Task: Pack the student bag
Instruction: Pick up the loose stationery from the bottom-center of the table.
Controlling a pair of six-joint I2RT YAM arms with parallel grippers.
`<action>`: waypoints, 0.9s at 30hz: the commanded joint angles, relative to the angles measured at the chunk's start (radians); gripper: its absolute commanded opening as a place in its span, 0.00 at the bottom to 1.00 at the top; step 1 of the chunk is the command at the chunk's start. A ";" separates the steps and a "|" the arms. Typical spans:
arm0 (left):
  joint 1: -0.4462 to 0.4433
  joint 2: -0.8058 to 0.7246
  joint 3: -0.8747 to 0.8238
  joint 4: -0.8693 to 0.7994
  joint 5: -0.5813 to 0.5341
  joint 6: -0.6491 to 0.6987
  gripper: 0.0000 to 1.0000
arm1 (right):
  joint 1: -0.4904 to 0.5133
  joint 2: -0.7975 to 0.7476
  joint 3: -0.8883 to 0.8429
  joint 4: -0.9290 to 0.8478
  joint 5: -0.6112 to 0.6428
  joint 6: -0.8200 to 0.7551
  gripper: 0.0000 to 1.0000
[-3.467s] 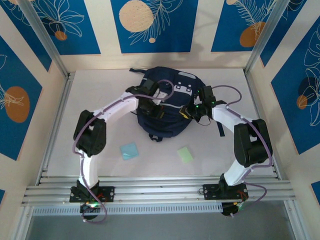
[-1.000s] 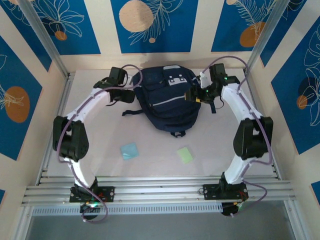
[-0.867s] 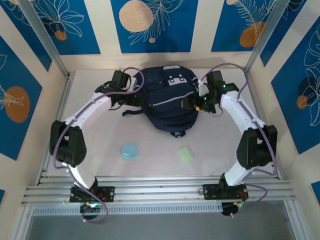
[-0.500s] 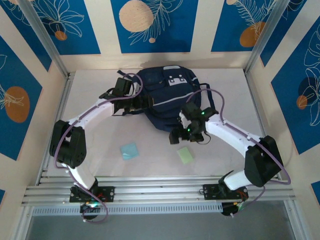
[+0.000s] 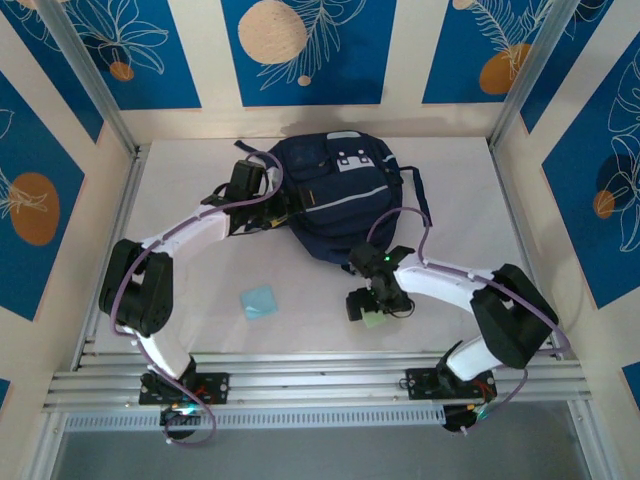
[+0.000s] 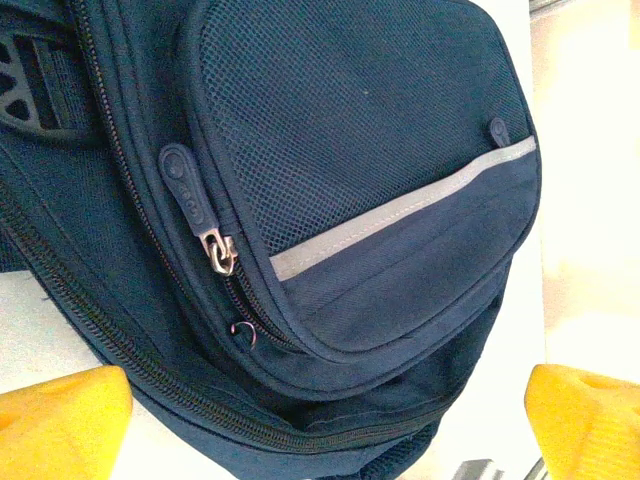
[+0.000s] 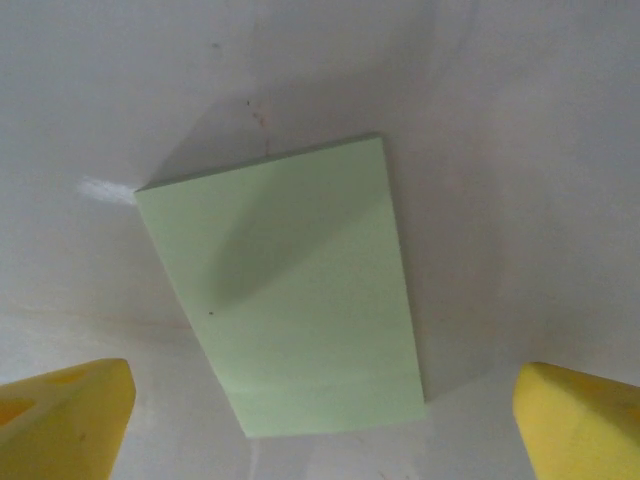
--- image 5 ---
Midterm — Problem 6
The navy blue student backpack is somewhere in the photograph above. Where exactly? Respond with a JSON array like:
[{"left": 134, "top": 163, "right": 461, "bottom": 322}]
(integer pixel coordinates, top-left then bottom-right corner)
[{"left": 233, "top": 130, "right": 432, "bottom": 275}]

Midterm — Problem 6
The blue sticky note pad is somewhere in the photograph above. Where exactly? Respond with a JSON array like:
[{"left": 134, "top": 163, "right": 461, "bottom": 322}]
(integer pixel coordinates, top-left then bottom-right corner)
[{"left": 239, "top": 284, "right": 281, "bottom": 323}]

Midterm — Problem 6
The black controller board with leds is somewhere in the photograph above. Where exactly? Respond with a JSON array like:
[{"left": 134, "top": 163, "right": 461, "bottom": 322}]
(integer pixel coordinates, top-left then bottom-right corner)
[
  {"left": 442, "top": 401, "right": 495, "bottom": 434},
  {"left": 159, "top": 403, "right": 202, "bottom": 427}
]

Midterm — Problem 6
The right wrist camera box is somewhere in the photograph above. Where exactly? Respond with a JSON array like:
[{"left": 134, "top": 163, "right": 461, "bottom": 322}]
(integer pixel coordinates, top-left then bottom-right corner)
[{"left": 344, "top": 290, "right": 374, "bottom": 322}]

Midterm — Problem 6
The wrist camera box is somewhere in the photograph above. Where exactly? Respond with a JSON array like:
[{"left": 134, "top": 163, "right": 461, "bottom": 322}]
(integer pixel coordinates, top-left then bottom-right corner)
[
  {"left": 228, "top": 160, "right": 284, "bottom": 197},
  {"left": 344, "top": 290, "right": 374, "bottom": 322}
]

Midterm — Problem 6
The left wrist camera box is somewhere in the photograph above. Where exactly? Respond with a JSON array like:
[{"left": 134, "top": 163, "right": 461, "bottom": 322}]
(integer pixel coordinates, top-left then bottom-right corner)
[{"left": 228, "top": 160, "right": 284, "bottom": 197}]

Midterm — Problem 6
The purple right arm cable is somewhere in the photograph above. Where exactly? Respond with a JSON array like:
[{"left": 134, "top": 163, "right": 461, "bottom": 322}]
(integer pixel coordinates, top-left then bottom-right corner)
[{"left": 366, "top": 205, "right": 574, "bottom": 436}]

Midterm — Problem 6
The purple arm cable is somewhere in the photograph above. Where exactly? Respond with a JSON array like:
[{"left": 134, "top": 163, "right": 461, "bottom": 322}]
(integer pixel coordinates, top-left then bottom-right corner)
[
  {"left": 366, "top": 205, "right": 574, "bottom": 436},
  {"left": 110, "top": 148, "right": 285, "bottom": 449}
]

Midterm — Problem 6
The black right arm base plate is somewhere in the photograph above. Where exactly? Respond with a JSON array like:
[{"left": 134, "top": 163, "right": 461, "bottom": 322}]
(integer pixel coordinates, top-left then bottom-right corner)
[{"left": 405, "top": 366, "right": 499, "bottom": 401}]

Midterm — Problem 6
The aluminium frame rail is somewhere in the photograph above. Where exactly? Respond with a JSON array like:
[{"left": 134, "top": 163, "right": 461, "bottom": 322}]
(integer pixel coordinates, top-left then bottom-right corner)
[{"left": 42, "top": 349, "right": 596, "bottom": 416}]

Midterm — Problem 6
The grey slotted cable duct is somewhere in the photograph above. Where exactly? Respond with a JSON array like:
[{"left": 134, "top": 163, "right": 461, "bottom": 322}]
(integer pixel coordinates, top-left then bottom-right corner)
[{"left": 64, "top": 405, "right": 446, "bottom": 433}]

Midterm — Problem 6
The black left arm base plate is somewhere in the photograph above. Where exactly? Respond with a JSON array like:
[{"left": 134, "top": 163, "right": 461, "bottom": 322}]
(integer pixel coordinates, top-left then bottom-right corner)
[{"left": 138, "top": 372, "right": 231, "bottom": 405}]

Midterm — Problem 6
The aluminium frame post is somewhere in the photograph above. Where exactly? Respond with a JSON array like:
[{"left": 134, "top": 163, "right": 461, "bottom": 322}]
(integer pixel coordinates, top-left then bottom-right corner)
[
  {"left": 487, "top": 0, "right": 587, "bottom": 152},
  {"left": 37, "top": 0, "right": 144, "bottom": 157}
]

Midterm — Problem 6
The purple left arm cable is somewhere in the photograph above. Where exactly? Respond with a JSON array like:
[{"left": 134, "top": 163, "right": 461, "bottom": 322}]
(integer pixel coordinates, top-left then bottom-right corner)
[{"left": 110, "top": 148, "right": 285, "bottom": 449}]

